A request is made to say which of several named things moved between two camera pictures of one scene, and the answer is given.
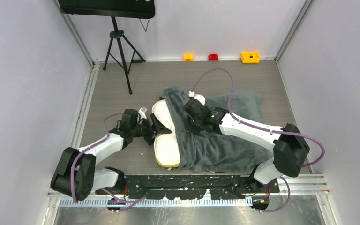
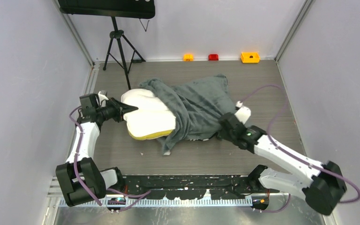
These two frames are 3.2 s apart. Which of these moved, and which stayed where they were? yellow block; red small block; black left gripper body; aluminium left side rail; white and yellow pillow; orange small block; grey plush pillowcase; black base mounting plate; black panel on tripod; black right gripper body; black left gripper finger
Moved: grey plush pillowcase; black right gripper body; black left gripper body; white and yellow pillow; black left gripper finger
Stayed: orange small block; red small block; black panel on tripod; yellow block; aluminium left side rail; black base mounting plate
